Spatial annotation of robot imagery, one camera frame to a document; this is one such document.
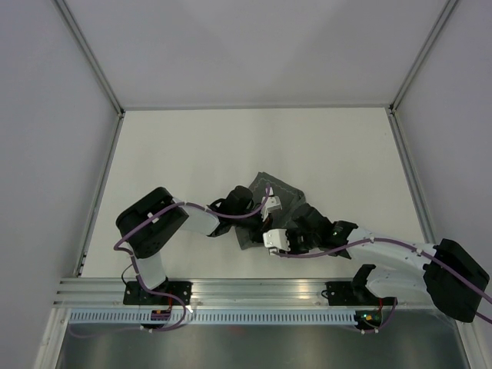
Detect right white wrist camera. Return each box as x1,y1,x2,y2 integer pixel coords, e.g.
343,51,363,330
263,229,290,254

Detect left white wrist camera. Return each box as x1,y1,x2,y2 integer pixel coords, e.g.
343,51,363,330
261,196,282,219

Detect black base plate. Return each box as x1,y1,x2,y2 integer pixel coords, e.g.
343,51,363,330
123,281,192,306
321,281,394,308

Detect aluminium frame post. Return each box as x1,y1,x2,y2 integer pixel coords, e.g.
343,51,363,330
53,0,125,116
388,0,460,115

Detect white slotted cable duct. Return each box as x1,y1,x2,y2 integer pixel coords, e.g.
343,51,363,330
68,308,357,325

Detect aluminium front rail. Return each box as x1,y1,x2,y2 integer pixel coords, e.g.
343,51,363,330
53,278,434,310

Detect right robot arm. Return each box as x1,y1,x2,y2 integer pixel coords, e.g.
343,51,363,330
281,204,491,323

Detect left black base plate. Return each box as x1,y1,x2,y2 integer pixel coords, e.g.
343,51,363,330
123,281,192,306

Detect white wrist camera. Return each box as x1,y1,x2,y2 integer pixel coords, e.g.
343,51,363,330
263,229,290,254
261,196,282,219

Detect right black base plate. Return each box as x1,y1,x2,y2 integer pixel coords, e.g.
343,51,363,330
321,281,394,308

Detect right aluminium frame post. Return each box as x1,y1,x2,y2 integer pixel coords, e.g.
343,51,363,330
388,0,460,115

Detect grey cloth napkin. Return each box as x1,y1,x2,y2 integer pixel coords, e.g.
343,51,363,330
235,171,306,251

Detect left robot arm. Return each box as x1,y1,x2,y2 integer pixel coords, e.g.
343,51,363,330
114,185,282,304

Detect left aluminium frame post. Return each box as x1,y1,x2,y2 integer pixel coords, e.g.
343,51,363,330
53,0,125,116

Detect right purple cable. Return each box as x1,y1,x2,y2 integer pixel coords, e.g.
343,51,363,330
275,237,492,334

